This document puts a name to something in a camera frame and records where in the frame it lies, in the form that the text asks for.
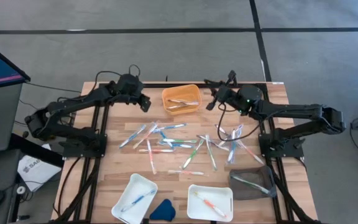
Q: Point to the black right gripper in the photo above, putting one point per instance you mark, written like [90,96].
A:
[227,95]

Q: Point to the orange plastic bin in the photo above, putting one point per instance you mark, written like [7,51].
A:
[179,91]

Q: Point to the purple toothbrush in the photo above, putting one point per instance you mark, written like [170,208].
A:
[238,130]

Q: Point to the white tape roll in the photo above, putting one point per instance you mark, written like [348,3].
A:
[20,189]

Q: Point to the black desk frame bar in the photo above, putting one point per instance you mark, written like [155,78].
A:
[36,152]

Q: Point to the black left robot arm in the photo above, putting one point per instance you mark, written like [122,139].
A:
[73,105]

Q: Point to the white printed paper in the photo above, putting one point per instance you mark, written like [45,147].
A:
[37,171]

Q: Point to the dark grey mesh bin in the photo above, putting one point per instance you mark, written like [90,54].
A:
[259,174]

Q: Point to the white plastic bin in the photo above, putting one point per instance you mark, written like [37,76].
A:
[219,193]
[141,186]

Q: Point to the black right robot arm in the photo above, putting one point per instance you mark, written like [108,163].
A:
[291,110]

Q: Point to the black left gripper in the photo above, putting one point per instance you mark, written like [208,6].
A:
[144,102]

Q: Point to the blue folded cloth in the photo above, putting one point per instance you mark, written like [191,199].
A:
[163,211]

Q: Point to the green toothbrush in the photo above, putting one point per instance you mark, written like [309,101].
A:
[250,184]
[193,154]
[210,152]
[182,141]

